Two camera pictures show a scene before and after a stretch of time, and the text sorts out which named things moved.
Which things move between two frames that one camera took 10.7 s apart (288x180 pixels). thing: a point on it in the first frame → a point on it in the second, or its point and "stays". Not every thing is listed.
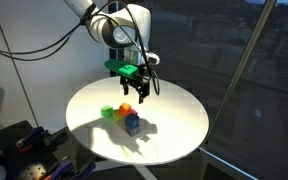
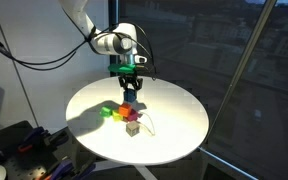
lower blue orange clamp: [66, 171] stays
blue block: [132, 121] → [130, 95]
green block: [106, 111] stays
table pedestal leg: [144, 172] stays
